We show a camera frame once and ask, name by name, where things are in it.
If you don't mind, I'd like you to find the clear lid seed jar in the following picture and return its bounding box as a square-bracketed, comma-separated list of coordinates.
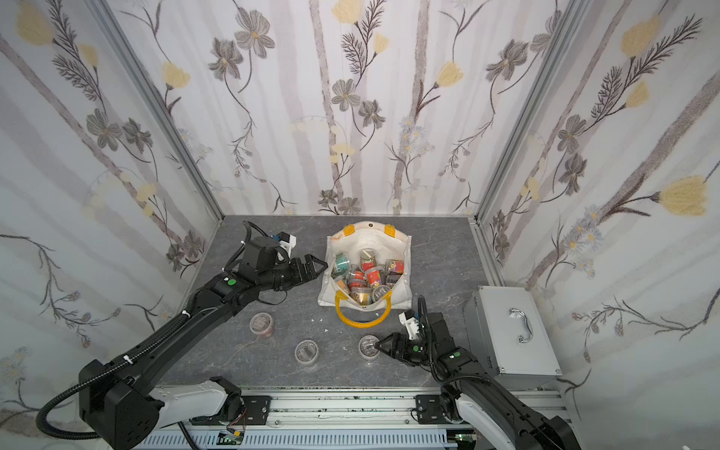
[358, 335, 380, 361]

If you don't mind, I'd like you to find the white canvas tote bag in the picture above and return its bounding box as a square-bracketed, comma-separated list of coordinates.
[317, 221, 413, 329]

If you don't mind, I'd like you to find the red green label seed jar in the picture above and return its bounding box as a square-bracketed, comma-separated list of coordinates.
[294, 339, 319, 367]

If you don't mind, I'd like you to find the yellow stripe lid seed jar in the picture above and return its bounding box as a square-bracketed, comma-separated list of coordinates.
[352, 287, 374, 307]

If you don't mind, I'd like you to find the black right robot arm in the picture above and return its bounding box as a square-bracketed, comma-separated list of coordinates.
[374, 296, 581, 449]

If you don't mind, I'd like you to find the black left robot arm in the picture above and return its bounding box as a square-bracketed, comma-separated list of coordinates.
[35, 221, 328, 449]

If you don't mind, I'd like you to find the teal label seed jar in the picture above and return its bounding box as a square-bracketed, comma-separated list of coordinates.
[331, 252, 352, 279]

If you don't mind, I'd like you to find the red seed jar in bag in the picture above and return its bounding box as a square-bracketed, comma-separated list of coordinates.
[385, 259, 405, 275]

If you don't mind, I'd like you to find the silver metal case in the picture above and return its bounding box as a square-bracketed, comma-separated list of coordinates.
[463, 286, 563, 390]

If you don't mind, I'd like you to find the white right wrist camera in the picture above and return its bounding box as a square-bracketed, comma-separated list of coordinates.
[399, 309, 421, 341]

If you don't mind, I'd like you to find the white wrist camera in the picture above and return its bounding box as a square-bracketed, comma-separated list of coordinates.
[275, 232, 297, 257]
[399, 309, 421, 341]

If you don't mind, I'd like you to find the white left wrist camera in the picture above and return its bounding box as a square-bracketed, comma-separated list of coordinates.
[275, 232, 297, 257]

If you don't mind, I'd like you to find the white slotted cable duct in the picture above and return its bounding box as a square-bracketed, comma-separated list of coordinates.
[134, 429, 459, 450]

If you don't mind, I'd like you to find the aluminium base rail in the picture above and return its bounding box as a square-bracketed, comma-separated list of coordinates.
[128, 385, 569, 434]

